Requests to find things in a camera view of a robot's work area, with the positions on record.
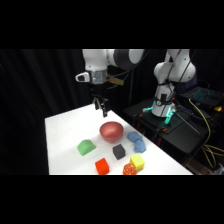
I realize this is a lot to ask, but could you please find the black robot stand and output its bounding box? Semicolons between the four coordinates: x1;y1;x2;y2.
122;97;224;165

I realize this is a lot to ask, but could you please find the green triangle block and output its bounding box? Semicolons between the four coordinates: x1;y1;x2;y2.
76;139;97;157

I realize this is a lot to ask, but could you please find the black cube block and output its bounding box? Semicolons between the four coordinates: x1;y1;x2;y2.
112;143;126;160

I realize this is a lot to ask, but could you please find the red cube block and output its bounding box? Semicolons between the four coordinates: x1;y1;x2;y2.
94;157;111;176

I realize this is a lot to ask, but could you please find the pink bowl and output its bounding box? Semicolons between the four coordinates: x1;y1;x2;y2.
99;121;125;143

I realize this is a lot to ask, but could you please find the black laptop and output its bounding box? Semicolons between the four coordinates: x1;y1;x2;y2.
179;85;224;111

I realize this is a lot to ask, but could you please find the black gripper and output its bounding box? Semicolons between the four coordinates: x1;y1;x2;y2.
90;81;111;119

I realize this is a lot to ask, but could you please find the orange dotted ball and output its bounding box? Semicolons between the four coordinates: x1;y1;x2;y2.
122;162;138;176

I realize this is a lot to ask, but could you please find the black curtain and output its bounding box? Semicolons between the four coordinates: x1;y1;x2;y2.
0;49;224;176

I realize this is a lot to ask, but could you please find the blue crumpled cloth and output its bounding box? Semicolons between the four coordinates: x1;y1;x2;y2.
126;131;147;154

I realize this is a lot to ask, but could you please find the yellow cube block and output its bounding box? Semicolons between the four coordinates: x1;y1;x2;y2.
129;153;146;172

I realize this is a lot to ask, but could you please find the yellow cable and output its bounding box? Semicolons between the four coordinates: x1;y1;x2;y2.
187;98;224;169

